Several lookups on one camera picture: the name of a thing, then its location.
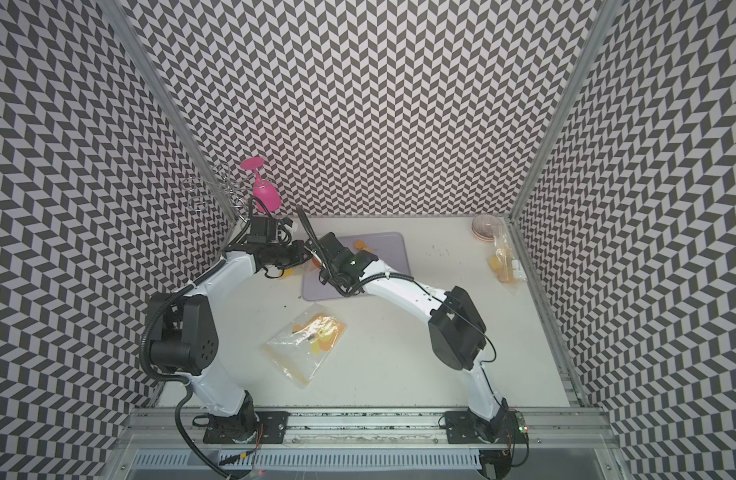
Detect clear resealable bag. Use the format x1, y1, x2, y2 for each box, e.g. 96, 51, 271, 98
282, 223, 314, 278
488, 232, 527, 285

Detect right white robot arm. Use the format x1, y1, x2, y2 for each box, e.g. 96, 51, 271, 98
296, 206, 510, 443

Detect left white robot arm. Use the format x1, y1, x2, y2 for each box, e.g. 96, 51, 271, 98
138, 195, 312, 443

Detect clear bag with cookies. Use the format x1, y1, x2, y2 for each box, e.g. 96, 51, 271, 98
260, 303, 347, 388

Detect lavender plastic tray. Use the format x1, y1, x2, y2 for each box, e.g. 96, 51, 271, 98
302, 232, 412, 302

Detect pink plastic wine glass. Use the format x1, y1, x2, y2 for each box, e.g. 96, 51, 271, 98
240, 157, 282, 212

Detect small pink stacked bowls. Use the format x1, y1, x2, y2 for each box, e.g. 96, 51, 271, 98
471, 214, 504, 242

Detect metal wire glass rack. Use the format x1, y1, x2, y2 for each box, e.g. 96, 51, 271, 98
182, 173, 253, 222

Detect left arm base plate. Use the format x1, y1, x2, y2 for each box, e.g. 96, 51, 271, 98
203, 410, 290, 445

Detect aluminium mounting rail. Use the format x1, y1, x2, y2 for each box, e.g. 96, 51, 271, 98
118, 406, 615, 451

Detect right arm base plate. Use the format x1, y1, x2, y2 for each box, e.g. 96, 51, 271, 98
439, 410, 528, 445

